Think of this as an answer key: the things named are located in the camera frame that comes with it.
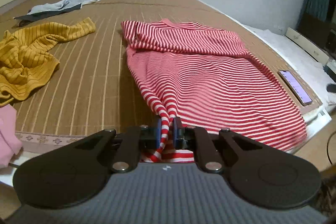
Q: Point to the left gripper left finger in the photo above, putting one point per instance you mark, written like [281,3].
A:
[127,147]

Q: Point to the yellow striped shirt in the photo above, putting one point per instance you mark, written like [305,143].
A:
[26,61]

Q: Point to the red white striped shirt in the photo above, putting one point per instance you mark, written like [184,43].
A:
[207,78]

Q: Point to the smartphone with lit screen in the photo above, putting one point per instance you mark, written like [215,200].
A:
[295,87]

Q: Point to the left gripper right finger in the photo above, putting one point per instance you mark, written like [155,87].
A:
[197,140]

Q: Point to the pink garment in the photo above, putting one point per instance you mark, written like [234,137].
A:
[10,144]

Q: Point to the light blue white garment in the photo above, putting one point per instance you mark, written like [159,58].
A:
[59,6]

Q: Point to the dark navy garment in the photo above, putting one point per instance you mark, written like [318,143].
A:
[27,19]

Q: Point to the white bedside drawer unit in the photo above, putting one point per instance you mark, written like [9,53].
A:
[308,46]

